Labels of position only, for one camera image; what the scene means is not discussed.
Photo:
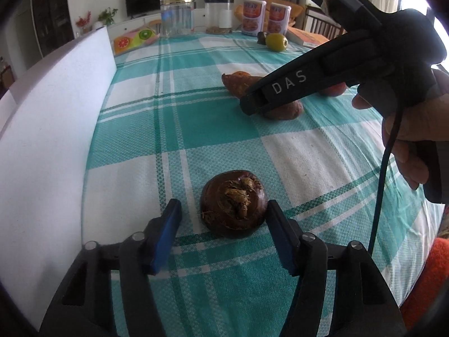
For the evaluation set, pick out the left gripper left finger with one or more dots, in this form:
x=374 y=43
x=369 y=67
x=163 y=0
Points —
x=83 y=305

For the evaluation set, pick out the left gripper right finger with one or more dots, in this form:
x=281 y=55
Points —
x=363 y=303

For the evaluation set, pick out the red apple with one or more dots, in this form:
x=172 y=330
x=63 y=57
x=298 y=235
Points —
x=334 y=91

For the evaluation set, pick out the green apple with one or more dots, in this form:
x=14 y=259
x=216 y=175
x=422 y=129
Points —
x=276 y=42

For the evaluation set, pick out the long sweet potato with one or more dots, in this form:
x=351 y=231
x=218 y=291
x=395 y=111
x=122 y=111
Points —
x=239 y=83

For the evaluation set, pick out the person right hand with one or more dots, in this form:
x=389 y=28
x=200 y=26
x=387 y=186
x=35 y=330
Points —
x=426 y=121

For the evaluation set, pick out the orange fluffy cloth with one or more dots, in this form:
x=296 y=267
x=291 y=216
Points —
x=427 y=288

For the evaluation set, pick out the dark wooden chair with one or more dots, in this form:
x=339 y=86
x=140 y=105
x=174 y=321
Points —
x=315 y=21

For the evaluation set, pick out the orange book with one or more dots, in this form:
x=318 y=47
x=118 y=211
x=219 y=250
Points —
x=304 y=38

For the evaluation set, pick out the right pink canister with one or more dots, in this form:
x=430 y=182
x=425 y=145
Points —
x=279 y=15

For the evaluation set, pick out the pink canister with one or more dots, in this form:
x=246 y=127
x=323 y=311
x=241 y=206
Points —
x=253 y=17
x=279 y=15

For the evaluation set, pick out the small dark figurine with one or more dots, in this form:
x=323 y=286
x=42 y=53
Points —
x=261 y=38

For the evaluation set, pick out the left pink canister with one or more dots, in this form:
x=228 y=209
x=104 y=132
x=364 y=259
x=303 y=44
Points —
x=253 y=17

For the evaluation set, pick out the black lid plastic jar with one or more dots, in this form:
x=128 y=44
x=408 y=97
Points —
x=219 y=16

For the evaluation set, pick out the white tv cabinet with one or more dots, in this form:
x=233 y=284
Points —
x=121 y=28

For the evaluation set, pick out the white cardboard box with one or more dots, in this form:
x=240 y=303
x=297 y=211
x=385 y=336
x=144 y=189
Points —
x=44 y=151

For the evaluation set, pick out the teal plaid tablecloth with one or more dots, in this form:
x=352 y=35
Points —
x=167 y=126

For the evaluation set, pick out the gold lid glass jar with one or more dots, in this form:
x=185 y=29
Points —
x=176 y=17

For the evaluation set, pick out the fruit print pouch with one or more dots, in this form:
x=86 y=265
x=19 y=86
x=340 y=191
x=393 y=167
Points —
x=134 y=40

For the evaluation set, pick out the green plant white vase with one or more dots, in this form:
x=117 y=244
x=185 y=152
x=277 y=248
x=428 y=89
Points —
x=105 y=18

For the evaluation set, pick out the red flower vase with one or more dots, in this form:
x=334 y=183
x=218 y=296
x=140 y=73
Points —
x=83 y=23

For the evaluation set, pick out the dark glass cabinet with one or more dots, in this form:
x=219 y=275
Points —
x=52 y=24

